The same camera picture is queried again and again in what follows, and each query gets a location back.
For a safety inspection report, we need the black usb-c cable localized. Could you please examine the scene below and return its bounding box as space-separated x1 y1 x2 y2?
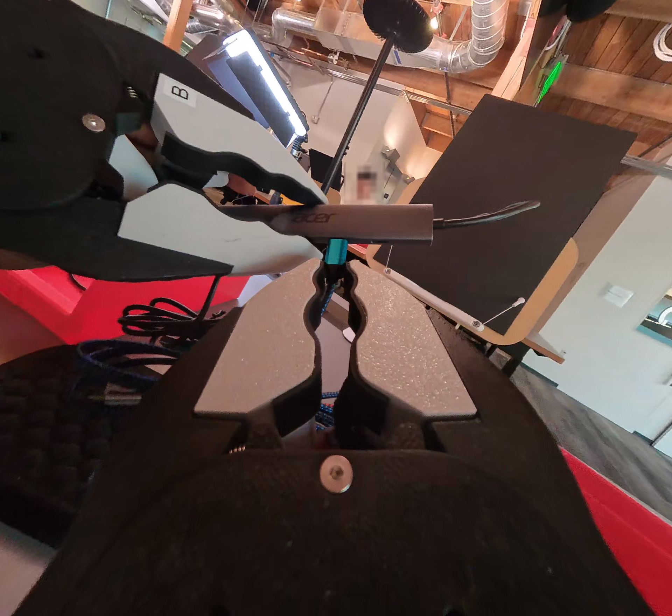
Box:
119 276 228 350

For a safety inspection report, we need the blue braided usb-c cable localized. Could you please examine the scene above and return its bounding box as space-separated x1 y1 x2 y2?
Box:
75 238 349 430

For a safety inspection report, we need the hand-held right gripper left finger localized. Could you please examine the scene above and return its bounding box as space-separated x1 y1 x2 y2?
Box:
194 258 323 438

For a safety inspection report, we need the white wall sign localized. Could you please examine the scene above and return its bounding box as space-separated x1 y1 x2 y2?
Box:
603 282 634 309

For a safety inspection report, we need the black hub cable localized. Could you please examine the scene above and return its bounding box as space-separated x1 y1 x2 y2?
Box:
433 200 541 232

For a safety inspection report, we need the wooden office desk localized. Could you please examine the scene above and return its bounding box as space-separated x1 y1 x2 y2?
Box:
485 324 568 366

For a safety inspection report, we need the led light panel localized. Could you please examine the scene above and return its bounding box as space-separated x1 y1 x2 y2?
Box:
206 28 312 149

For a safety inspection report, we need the wooden backing board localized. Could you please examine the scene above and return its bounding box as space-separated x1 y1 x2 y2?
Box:
366 176 580 348

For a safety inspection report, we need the black panel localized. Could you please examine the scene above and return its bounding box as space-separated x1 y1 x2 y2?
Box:
374 94 639 337

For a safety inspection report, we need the green exit sign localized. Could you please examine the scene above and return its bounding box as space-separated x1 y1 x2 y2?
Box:
534 55 567 106

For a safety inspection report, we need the black floor lamp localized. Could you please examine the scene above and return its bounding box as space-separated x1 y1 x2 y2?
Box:
318 0 435 196

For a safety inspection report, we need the white tilting stand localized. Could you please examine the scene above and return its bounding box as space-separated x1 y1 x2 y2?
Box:
383 244 527 333

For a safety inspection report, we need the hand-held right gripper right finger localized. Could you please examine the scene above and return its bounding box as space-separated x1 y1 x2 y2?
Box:
346 259 478 437

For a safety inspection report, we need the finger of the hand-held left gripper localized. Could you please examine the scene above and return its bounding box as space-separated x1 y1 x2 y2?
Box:
107 72 330 207
117 181 324 276

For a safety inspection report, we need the black textured cloth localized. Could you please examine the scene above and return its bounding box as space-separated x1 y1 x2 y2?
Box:
0 345 158 548

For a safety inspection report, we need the black rectangular plug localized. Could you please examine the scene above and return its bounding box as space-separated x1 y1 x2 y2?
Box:
219 203 434 249

